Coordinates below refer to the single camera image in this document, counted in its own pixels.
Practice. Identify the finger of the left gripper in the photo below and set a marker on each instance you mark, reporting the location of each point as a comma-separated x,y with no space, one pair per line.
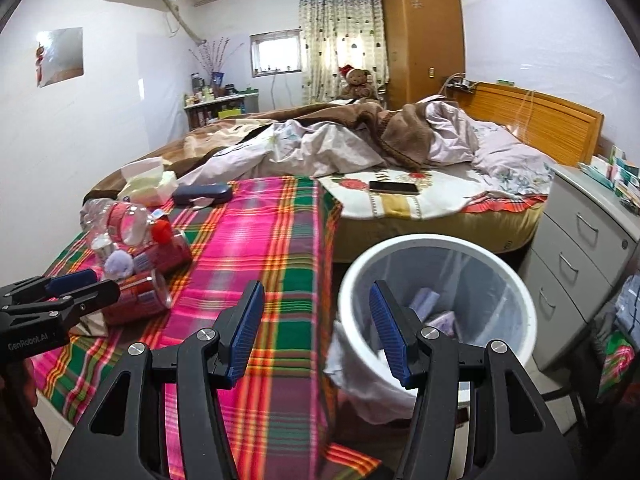
70,282
34,300

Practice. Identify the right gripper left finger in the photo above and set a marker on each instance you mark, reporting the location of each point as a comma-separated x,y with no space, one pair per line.
122,433

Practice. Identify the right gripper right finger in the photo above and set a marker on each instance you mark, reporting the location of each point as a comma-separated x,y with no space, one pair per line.
512,433

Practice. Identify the purple white milk carton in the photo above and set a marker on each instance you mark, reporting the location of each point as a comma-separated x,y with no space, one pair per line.
445,322

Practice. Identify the clear bottle red cap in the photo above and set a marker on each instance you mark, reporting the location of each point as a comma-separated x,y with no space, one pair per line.
114,223

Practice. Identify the brown paper bag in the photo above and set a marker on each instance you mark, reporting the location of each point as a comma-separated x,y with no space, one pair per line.
91,325

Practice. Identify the red milk drink can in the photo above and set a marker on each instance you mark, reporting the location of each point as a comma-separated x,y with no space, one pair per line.
164,258

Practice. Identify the white round trash bin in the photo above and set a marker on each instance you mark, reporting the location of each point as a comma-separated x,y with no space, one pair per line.
454,285

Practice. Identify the person left hand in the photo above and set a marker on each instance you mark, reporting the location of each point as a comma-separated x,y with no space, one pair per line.
18,386

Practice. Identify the plaid pink green tablecloth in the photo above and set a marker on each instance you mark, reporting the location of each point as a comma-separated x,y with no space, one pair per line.
279,416

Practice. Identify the dark blue glasses case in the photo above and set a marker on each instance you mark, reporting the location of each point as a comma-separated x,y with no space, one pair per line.
202,195

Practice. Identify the floral bed sheet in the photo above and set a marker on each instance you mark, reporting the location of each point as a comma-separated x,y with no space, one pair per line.
441,193

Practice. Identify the black smartphone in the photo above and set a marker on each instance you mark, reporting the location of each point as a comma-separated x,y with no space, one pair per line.
389,187

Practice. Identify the grey drawer cabinet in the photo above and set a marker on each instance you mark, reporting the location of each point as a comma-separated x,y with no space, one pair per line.
586,244

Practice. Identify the light pink duvet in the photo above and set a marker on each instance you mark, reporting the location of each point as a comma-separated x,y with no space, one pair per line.
507,164

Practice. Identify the brown blanket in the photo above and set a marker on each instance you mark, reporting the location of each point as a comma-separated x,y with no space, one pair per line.
314,140

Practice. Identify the wooden bed headboard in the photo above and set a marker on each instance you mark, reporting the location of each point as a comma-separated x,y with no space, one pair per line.
566,131

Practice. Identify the branches in blue vase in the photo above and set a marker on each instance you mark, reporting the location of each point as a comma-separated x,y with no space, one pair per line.
213,55

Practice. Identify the brown teddy bear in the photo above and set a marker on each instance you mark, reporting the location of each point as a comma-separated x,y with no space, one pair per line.
358,84

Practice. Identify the small window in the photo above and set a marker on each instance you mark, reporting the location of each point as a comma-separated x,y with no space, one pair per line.
275,53

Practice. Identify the wooden wardrobe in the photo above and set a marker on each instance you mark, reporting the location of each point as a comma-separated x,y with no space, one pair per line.
425,46

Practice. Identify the floral curtain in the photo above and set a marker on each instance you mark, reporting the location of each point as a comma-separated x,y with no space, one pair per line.
337,33

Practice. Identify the silver wall panel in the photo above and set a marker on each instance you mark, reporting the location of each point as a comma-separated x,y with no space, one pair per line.
59,55

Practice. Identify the wall shelf with items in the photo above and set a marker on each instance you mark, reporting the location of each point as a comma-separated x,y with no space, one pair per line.
208,104

